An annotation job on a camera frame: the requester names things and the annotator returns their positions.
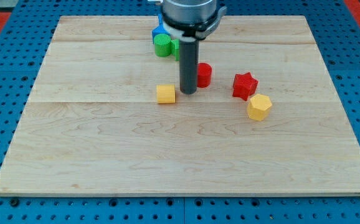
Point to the yellow cylinder block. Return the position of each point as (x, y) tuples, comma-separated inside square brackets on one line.
[(165, 93)]

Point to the red cylinder block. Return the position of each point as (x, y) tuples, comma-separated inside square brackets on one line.
[(204, 73)]

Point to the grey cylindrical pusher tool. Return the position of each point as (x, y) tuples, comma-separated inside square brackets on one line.
[(188, 61)]

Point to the green block behind pusher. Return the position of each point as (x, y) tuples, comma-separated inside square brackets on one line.
[(175, 49)]

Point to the red star block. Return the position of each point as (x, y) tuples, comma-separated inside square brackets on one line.
[(244, 85)]

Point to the green cylinder block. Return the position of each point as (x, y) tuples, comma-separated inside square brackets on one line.
[(162, 45)]

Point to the yellow hexagon block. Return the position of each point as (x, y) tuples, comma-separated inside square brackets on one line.
[(259, 107)]

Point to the blue block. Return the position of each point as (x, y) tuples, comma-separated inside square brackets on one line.
[(159, 29)]

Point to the wooden board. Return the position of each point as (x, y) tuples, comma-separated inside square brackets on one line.
[(92, 126)]

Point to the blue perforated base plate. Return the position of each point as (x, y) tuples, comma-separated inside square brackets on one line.
[(23, 43)]

